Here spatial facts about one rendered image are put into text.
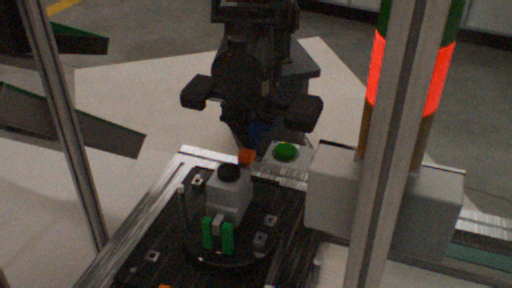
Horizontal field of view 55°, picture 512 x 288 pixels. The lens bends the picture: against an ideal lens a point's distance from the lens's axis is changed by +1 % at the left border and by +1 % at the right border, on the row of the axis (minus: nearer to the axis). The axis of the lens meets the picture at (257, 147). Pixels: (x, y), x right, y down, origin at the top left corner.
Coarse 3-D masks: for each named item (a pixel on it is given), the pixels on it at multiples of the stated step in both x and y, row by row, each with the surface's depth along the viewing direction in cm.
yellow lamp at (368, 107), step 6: (366, 102) 35; (366, 108) 35; (372, 108) 35; (366, 114) 35; (366, 120) 36; (360, 126) 37; (366, 126) 36; (360, 132) 37; (366, 132) 36; (360, 138) 37; (366, 138) 36; (360, 144) 37; (366, 144) 36; (360, 150) 37; (360, 156) 38
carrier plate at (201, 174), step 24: (192, 168) 82; (192, 192) 77; (264, 192) 77; (288, 192) 77; (168, 216) 73; (288, 216) 73; (144, 240) 69; (168, 240) 69; (288, 240) 69; (312, 240) 69; (144, 264) 66; (168, 264) 66; (192, 264) 66; (288, 264) 66
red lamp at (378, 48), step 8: (376, 32) 33; (376, 40) 32; (384, 40) 32; (376, 48) 32; (376, 56) 33; (376, 64) 33; (376, 72) 33; (368, 80) 35; (376, 80) 33; (368, 88) 35; (376, 88) 33; (368, 96) 35
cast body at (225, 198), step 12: (216, 168) 64; (228, 168) 62; (240, 168) 64; (216, 180) 62; (228, 180) 61; (240, 180) 62; (216, 192) 62; (228, 192) 61; (240, 192) 62; (252, 192) 67; (216, 204) 63; (228, 204) 62; (240, 204) 63; (216, 216) 63; (228, 216) 63; (240, 216) 64; (216, 228) 62
